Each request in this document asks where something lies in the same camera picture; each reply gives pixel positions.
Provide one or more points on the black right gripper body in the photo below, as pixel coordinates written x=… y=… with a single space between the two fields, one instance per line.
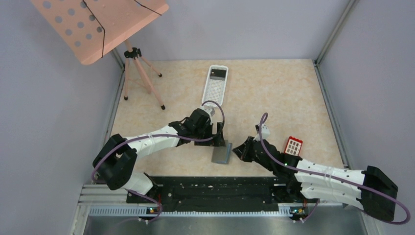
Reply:
x=248 y=154

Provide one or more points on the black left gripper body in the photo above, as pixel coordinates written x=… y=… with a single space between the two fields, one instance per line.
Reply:
x=206 y=131

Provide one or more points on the grey card holder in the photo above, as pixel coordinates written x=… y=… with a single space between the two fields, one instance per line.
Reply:
x=219 y=154

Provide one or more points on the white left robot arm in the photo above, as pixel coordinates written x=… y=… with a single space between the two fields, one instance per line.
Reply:
x=116 y=161

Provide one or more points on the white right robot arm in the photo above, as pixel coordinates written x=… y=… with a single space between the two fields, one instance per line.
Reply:
x=308 y=180

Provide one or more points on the black card in tray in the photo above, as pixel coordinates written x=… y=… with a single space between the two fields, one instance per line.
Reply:
x=218 y=74

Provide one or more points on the white perforated plastic tray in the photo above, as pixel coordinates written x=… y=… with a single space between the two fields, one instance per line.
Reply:
x=214 y=89

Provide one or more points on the pink music stand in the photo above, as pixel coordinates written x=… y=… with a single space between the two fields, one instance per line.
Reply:
x=92 y=28

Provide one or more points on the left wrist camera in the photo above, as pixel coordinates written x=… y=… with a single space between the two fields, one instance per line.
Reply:
x=210 y=112

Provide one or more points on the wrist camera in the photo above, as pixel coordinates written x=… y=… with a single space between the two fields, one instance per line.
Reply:
x=263 y=130
x=210 y=112

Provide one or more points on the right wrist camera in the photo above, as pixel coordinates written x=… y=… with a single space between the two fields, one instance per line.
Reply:
x=263 y=130

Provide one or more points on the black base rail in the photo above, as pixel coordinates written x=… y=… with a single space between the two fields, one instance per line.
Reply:
x=222 y=194

